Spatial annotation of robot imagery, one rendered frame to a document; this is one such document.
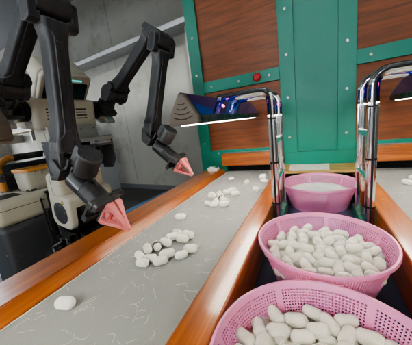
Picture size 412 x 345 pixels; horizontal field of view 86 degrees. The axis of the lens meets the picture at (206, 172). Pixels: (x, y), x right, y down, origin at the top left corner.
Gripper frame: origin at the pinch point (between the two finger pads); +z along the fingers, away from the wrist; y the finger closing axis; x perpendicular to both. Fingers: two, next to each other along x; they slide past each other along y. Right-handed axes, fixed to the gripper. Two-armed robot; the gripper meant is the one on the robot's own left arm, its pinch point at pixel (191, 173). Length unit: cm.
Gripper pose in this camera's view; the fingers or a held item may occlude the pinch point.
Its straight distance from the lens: 91.6
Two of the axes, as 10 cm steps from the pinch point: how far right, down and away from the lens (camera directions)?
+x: -5.1, 7.3, 4.4
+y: 4.0, -2.5, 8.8
